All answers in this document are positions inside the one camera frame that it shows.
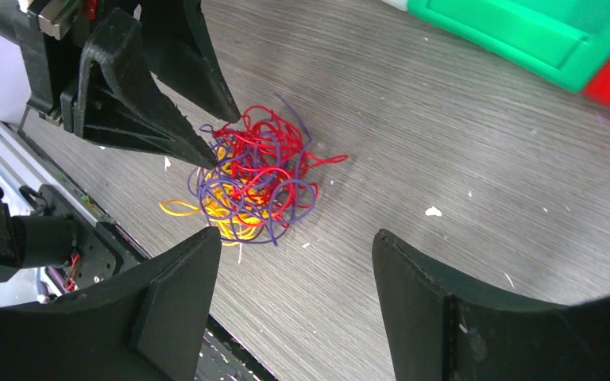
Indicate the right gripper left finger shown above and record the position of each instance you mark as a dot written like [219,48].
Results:
[49,341]

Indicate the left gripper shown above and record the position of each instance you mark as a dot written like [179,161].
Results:
[103,90]

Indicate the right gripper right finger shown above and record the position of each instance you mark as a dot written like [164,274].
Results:
[443,324]

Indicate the white plastic bin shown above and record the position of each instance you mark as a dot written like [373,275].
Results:
[401,5]

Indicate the green plastic bin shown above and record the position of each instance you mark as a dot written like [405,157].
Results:
[564,42]

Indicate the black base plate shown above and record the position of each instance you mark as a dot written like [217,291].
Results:
[126,263]

